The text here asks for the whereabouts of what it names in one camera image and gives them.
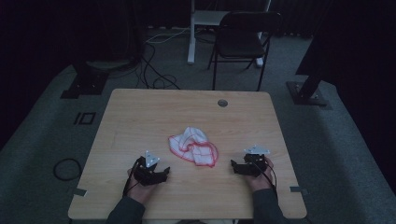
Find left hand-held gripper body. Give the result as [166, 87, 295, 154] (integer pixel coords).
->
[134, 150, 166, 188]

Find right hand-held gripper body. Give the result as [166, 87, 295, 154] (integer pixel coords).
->
[243, 145, 271, 177]

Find white red-checked cloth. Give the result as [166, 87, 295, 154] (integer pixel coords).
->
[167, 126, 219, 168]

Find person's left hand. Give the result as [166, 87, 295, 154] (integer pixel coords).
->
[126, 167, 158, 205]

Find person's right hand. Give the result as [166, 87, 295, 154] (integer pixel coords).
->
[245, 156, 276, 192]

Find grey tape piece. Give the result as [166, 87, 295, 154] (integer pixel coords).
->
[289, 185, 310, 197]
[71, 187, 89, 198]

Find black slanted stand with base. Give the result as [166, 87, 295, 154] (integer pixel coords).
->
[286, 0, 335, 108]

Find grey round floor base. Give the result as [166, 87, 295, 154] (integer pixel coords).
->
[85, 59, 133, 71]

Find black folding chair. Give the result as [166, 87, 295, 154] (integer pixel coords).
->
[206, 10, 283, 92]

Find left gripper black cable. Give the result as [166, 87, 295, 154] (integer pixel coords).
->
[122, 160, 142, 198]

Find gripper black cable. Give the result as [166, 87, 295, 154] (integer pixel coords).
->
[251, 161, 278, 200]
[122, 160, 142, 198]

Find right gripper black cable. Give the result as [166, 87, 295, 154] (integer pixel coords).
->
[251, 161, 278, 200]

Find black cable coil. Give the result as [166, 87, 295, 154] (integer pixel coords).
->
[52, 157, 84, 182]

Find black floor cables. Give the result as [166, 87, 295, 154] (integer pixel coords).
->
[135, 39, 182, 91]

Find black stand with base plate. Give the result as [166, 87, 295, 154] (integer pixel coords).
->
[60, 60, 110, 100]

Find white floor cable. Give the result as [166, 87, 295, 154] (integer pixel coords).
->
[145, 26, 191, 45]

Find white desk frame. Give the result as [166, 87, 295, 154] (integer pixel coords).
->
[187, 0, 273, 68]

